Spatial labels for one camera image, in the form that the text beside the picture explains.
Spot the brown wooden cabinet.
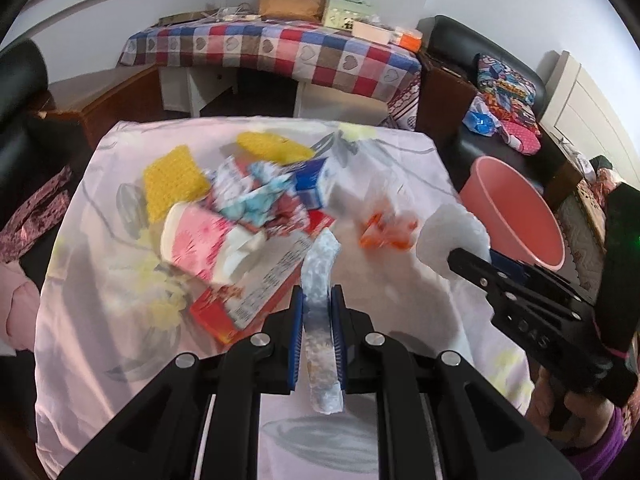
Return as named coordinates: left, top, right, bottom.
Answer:
left=30, top=62, right=166, bottom=147

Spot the white low table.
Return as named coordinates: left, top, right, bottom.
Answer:
left=159, top=65, right=391, bottom=123

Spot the yellow knitted cloth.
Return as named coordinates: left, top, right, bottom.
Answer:
left=236, top=131, right=316, bottom=165
left=142, top=145, right=213, bottom=223

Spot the white rectangular container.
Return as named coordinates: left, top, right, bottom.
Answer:
left=352, top=20, right=393, bottom=45

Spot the red floral quilt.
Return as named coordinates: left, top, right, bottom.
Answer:
left=575, top=152, right=626, bottom=201

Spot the person's right hand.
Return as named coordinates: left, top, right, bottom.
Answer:
left=527, top=370, right=623, bottom=447

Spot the pink patterned cushion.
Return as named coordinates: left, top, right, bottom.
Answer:
left=500, top=117, right=544, bottom=156

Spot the white bed headboard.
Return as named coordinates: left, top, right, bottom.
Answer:
left=537, top=50, right=640, bottom=171

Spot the orange crumpled wrapper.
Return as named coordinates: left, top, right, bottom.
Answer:
left=360, top=210, right=419, bottom=251

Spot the white floral table cloth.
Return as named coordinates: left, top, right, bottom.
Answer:
left=34, top=116, right=536, bottom=478

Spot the light blue crumpled wrapper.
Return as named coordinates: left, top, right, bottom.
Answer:
left=210, top=157, right=297, bottom=226

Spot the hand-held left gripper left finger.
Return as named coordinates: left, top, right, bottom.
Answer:
left=57, top=285, right=306, bottom=480

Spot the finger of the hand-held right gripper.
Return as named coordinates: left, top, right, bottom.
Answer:
left=446, top=248, right=592, bottom=322
left=489, top=251, right=593, bottom=307

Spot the clear white plastic wrapper strip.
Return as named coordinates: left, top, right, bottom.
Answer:
left=301, top=229, right=347, bottom=415

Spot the plain pink cloth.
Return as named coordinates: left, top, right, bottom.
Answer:
left=0, top=262, right=44, bottom=357

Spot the blue plastic bag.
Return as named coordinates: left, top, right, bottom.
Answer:
left=462, top=95, right=503, bottom=136

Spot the blue white small box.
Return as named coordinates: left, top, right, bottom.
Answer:
left=292, top=157, right=337, bottom=211

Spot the black leather sofa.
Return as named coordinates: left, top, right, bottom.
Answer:
left=417, top=15, right=568, bottom=201

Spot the pink plastic basin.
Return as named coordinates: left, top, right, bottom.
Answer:
left=459, top=156, right=567, bottom=271

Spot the colourful patterned cushion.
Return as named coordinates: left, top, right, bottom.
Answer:
left=475, top=54, right=539, bottom=121

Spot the dark red patterned wrapper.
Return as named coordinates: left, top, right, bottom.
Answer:
left=264, top=199, right=312, bottom=235

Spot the red white cardboard box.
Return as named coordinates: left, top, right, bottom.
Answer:
left=189, top=210, right=336, bottom=345

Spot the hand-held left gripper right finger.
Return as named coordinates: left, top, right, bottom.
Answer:
left=330, top=285, right=583, bottom=480

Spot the checkered heart table cloth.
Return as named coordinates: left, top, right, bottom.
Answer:
left=119, top=21, right=422, bottom=131

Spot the pink black patterned cloth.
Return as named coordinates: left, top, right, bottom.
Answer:
left=0, top=167, right=74, bottom=264

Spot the bed mattress with patterned cover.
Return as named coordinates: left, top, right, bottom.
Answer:
left=555, top=180, right=609, bottom=306

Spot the person's right forearm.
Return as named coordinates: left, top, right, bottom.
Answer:
left=562, top=405, right=640, bottom=472

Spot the dark wooden side table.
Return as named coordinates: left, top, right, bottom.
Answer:
left=417, top=50, right=478, bottom=136

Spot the white tissue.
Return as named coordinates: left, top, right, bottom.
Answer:
left=416, top=204, right=493, bottom=282

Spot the pale green box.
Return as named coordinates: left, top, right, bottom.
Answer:
left=320, top=0, right=374, bottom=31

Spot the black leather chair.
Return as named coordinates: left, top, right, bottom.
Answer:
left=0, top=40, right=96, bottom=261

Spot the pink white tissue pack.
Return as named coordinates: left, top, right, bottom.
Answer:
left=160, top=202, right=268, bottom=286

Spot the clear plastic bag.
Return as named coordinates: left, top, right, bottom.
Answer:
left=362, top=169, right=407, bottom=213

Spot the orange white box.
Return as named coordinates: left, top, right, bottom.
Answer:
left=392, top=27, right=424, bottom=52

